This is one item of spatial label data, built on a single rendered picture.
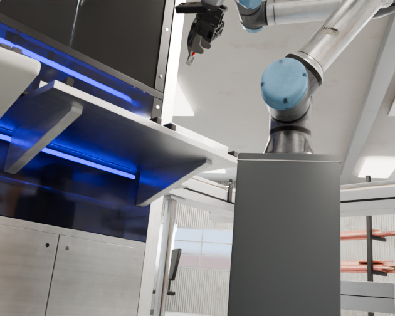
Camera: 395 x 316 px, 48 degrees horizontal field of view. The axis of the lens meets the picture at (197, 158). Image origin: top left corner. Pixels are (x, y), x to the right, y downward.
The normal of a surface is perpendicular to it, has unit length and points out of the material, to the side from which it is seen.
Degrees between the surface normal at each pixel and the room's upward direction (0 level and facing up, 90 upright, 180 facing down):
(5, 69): 180
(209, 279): 90
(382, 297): 90
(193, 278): 90
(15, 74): 180
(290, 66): 96
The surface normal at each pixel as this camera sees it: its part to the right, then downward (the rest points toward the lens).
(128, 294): 0.72, -0.14
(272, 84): -0.37, -0.20
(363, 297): -0.69, -0.27
